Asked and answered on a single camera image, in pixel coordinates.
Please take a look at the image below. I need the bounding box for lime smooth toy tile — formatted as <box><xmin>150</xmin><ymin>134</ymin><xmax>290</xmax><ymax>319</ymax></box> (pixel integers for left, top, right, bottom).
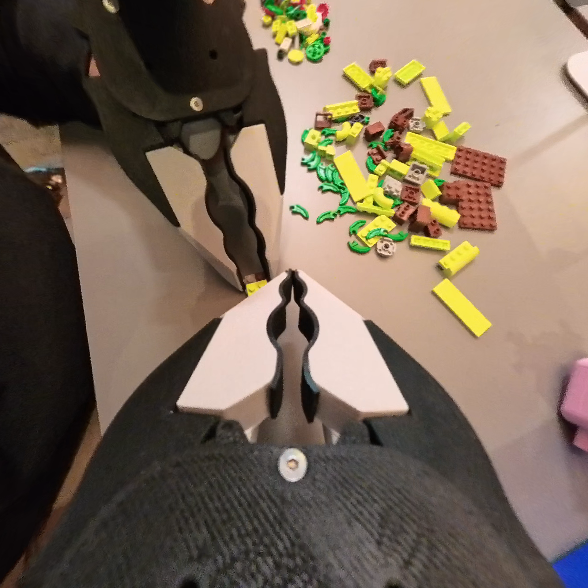
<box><xmin>432</xmin><ymin>278</ymin><xmax>492</xmax><ymax>338</ymax></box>

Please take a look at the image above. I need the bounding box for white stand base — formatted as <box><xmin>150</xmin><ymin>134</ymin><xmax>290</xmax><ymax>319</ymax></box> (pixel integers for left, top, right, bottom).
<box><xmin>566</xmin><ymin>51</ymin><xmax>588</xmax><ymax>99</ymax></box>

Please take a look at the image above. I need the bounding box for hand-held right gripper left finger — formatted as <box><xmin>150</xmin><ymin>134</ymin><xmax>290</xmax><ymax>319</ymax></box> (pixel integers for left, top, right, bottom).
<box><xmin>176</xmin><ymin>270</ymin><xmax>294</xmax><ymax>442</ymax></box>

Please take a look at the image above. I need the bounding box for pink lego animal model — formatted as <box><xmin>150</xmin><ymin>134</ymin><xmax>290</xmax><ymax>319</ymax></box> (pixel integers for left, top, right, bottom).
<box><xmin>560</xmin><ymin>358</ymin><xmax>588</xmax><ymax>453</ymax></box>

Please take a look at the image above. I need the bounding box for blue storage bin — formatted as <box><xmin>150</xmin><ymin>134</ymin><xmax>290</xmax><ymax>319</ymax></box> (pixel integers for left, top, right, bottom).
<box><xmin>551</xmin><ymin>549</ymin><xmax>588</xmax><ymax>588</ymax></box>

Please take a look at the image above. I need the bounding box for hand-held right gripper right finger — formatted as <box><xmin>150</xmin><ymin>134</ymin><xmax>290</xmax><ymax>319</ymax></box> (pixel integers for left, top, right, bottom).
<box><xmin>293</xmin><ymin>269</ymin><xmax>410</xmax><ymax>445</ymax></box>

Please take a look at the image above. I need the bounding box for person's black clothing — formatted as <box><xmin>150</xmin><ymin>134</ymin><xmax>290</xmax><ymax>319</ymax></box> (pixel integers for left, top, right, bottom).
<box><xmin>0</xmin><ymin>147</ymin><xmax>95</xmax><ymax>579</ymax></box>

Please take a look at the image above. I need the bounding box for pile of toy bricks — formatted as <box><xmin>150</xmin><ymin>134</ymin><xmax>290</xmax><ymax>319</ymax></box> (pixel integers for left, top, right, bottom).
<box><xmin>289</xmin><ymin>59</ymin><xmax>508</xmax><ymax>277</ymax></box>

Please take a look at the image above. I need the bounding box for person's left forearm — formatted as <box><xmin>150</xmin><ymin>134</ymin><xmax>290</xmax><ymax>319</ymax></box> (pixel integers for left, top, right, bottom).
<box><xmin>0</xmin><ymin>0</ymin><xmax>99</xmax><ymax>127</ymax></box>

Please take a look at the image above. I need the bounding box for heap of tiny mixed toy pieces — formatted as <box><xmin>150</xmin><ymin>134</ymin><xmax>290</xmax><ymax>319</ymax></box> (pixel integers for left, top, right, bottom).
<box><xmin>261</xmin><ymin>0</ymin><xmax>332</xmax><ymax>65</ymax></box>

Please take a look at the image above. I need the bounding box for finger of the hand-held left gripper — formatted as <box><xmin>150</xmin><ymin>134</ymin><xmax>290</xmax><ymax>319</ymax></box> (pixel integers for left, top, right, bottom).
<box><xmin>229</xmin><ymin>123</ymin><xmax>284</xmax><ymax>281</ymax></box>
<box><xmin>145</xmin><ymin>145</ymin><xmax>249</xmax><ymax>292</ymax></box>

